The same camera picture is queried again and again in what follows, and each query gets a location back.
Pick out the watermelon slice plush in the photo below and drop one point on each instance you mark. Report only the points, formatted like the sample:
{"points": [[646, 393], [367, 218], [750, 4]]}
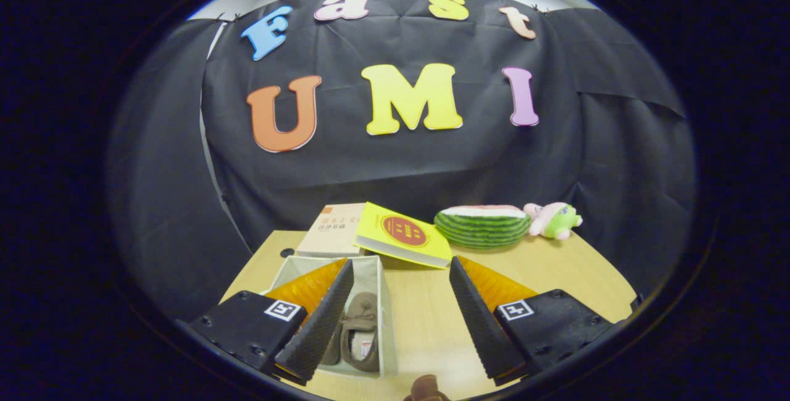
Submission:
{"points": [[481, 231]]}

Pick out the black table grommet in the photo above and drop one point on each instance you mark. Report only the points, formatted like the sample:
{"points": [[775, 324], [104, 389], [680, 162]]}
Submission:
{"points": [[287, 252]]}

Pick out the beige book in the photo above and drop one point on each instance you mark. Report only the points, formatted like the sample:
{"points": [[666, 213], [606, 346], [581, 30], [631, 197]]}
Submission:
{"points": [[327, 234]]}

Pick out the pink and green plush toy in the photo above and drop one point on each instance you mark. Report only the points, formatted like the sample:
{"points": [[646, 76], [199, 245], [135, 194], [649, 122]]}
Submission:
{"points": [[558, 221]]}

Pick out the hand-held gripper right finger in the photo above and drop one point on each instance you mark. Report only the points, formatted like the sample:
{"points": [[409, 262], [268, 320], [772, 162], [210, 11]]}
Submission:
{"points": [[484, 327]]}

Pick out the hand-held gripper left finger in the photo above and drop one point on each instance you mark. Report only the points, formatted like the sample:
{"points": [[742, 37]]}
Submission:
{"points": [[321, 327]]}

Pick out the yellow book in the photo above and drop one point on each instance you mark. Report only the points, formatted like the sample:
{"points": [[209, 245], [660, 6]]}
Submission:
{"points": [[376, 219]]}

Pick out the grey-green fabric storage box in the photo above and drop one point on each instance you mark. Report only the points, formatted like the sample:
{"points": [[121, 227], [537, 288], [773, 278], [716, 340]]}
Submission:
{"points": [[370, 277]]}

